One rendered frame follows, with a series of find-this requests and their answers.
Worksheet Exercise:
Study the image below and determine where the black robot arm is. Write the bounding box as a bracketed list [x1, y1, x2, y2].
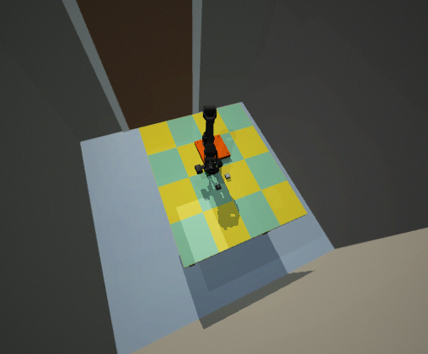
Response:
[202, 105, 219, 175]

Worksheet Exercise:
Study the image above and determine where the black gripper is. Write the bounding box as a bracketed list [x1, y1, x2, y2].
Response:
[195, 158, 223, 174]

